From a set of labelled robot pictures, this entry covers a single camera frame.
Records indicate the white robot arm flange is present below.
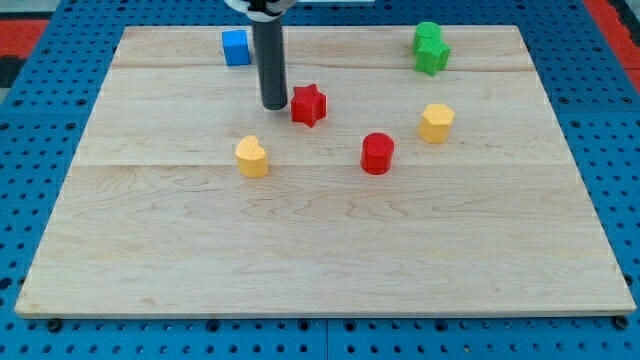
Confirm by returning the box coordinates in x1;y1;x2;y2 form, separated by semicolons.
225;0;297;22

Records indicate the blue cube block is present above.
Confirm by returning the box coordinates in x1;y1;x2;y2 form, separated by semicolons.
222;30;251;67

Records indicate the green star block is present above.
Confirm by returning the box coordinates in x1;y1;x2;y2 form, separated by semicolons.
414;38;451;76

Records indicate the yellow heart block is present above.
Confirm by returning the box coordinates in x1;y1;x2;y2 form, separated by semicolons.
235;135;269;178

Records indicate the green cylinder block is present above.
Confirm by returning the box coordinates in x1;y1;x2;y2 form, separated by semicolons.
412;22;441;53

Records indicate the red star block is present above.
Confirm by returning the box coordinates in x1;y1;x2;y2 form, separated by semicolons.
291;84;327;128

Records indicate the red cylinder block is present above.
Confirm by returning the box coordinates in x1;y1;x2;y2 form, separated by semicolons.
360;133;395;175

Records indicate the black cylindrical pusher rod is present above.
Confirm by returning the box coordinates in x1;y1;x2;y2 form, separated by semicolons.
252;17;288;110

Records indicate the light wooden board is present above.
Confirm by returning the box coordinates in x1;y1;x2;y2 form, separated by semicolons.
15;25;636;319

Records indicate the yellow hexagon block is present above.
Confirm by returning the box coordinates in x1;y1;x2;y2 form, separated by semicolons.
418;104;455;144

